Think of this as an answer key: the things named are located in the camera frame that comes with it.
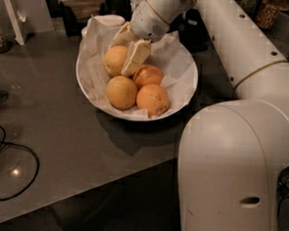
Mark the white angled stand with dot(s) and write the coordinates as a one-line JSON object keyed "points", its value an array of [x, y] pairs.
{"points": [[17, 21]]}

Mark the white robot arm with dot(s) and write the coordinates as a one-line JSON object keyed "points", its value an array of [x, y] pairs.
{"points": [[230, 154]]}

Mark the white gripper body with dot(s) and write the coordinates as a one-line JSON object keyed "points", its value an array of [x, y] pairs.
{"points": [[147, 22]]}

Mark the white paper liner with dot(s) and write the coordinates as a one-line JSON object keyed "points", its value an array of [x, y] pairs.
{"points": [[96, 52]]}

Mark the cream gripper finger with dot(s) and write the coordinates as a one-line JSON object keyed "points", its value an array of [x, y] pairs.
{"points": [[137, 54], [124, 35]]}

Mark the tall black cup holder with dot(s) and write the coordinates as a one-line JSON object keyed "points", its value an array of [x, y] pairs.
{"points": [[191, 31]]}

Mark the orange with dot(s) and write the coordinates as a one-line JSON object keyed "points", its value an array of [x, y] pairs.
{"points": [[114, 60], [153, 98], [147, 74], [121, 92]]}

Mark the jar of nuts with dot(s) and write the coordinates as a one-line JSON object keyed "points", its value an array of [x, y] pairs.
{"points": [[266, 14]]}

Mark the white bowl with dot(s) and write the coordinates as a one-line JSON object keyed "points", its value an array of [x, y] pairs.
{"points": [[182, 90]]}

